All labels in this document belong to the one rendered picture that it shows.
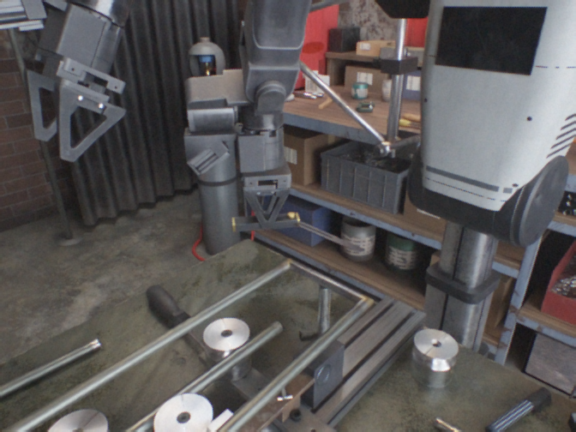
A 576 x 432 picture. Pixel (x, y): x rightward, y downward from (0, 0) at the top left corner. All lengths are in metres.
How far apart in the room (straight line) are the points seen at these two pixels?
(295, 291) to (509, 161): 0.37
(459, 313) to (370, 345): 0.36
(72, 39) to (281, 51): 0.21
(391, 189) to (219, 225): 0.96
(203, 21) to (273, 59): 2.63
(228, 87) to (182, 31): 2.47
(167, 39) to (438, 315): 2.41
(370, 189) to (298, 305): 1.28
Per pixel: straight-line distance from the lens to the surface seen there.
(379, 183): 1.86
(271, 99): 0.51
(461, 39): 0.71
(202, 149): 0.59
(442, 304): 0.91
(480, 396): 0.59
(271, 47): 0.48
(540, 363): 1.92
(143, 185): 3.01
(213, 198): 2.27
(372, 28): 2.65
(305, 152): 2.05
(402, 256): 2.07
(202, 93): 0.56
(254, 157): 0.58
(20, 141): 3.08
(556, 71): 0.67
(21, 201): 3.17
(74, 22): 0.52
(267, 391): 0.33
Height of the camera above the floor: 1.30
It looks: 27 degrees down
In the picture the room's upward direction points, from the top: straight up
